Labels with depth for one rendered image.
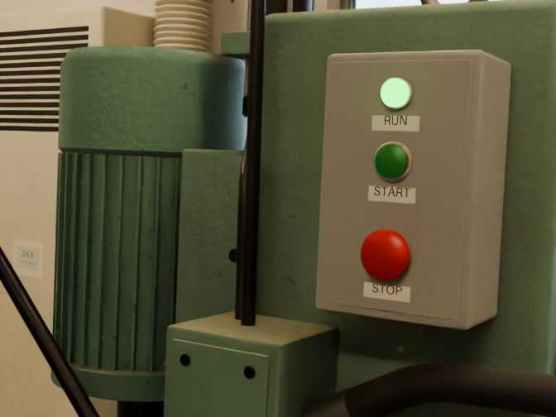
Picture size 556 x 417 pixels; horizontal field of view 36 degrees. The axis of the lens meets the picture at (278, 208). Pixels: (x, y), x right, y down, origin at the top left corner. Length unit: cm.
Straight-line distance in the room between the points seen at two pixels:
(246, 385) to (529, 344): 18
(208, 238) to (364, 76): 24
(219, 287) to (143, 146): 14
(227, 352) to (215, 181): 19
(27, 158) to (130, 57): 175
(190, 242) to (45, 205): 173
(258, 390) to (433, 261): 14
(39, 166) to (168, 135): 172
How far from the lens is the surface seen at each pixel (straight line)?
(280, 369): 54
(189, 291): 72
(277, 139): 62
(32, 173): 247
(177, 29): 230
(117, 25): 235
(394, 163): 50
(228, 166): 69
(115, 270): 76
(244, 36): 73
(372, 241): 51
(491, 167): 52
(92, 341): 78
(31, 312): 74
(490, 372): 52
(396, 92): 51
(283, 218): 62
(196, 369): 57
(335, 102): 53
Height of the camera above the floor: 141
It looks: 3 degrees down
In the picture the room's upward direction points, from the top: 3 degrees clockwise
